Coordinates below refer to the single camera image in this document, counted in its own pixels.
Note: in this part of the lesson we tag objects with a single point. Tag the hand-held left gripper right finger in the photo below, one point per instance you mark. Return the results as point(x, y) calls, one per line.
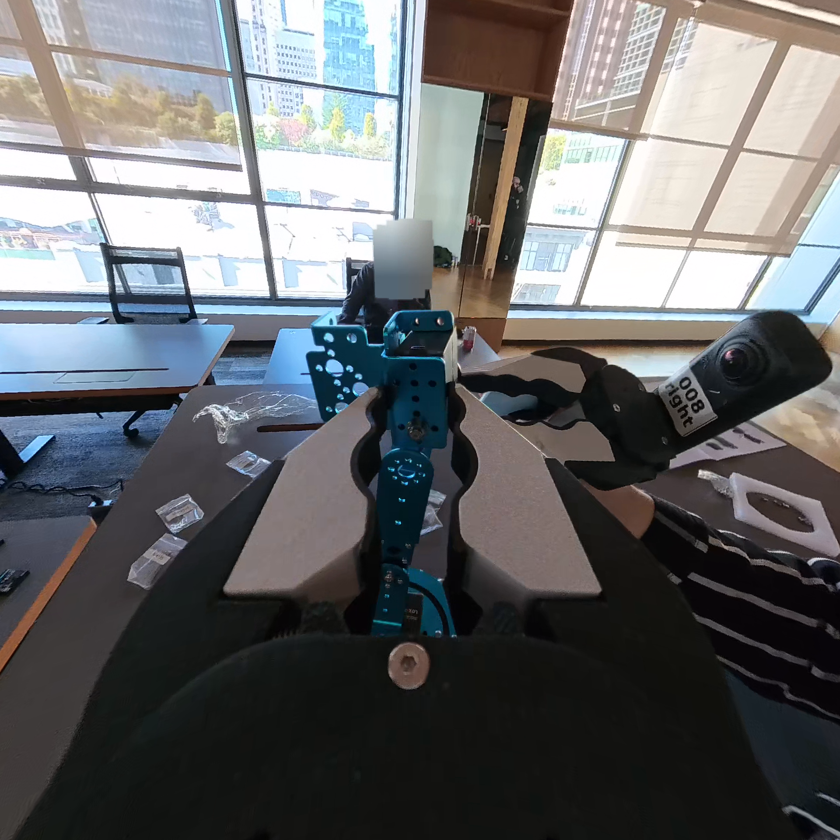
point(525, 525)

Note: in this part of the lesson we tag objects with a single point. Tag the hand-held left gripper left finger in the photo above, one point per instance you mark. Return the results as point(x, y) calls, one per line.
point(302, 525)

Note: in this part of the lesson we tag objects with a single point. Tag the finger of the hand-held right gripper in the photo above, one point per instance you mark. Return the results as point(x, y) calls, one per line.
point(571, 436)
point(518, 371)

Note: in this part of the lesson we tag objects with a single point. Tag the person's right forearm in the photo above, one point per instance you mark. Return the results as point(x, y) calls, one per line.
point(754, 604)

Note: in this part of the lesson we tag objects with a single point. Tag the grey desk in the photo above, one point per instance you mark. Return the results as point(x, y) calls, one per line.
point(98, 623)

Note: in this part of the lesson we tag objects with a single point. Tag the wooden side desk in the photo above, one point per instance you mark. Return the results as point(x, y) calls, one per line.
point(98, 358)

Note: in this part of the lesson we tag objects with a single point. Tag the orange edged desk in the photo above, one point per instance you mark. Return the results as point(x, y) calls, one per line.
point(39, 564)

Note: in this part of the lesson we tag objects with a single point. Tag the person's right hand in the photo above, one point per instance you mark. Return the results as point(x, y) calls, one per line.
point(627, 508)

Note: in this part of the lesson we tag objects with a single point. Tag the small clear plastic bag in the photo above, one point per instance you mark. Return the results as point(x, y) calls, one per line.
point(248, 464)
point(432, 515)
point(178, 512)
point(715, 482)
point(154, 559)

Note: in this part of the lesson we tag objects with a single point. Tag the white marker sheet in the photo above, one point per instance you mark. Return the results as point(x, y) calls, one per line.
point(722, 446)

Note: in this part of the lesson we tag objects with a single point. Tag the crumpled clear plastic wrap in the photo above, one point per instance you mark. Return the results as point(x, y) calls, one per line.
point(249, 407)

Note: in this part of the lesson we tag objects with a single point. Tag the dark green bag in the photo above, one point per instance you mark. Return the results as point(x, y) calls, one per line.
point(445, 257)

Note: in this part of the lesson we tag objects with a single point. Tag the white foam insert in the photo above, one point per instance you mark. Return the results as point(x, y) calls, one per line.
point(748, 505)

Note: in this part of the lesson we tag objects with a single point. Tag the dark office table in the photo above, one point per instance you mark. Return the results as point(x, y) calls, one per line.
point(289, 361)

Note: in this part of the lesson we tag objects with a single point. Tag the window with roller shades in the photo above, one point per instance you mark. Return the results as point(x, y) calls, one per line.
point(689, 197)

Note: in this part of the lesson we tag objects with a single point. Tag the city view window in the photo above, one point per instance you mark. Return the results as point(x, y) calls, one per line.
point(164, 164)

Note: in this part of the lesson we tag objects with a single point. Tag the black frame chair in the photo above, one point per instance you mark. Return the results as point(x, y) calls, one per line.
point(148, 282)

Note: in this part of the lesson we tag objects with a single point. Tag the wooden wall shelf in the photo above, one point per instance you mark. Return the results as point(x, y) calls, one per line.
point(492, 52)

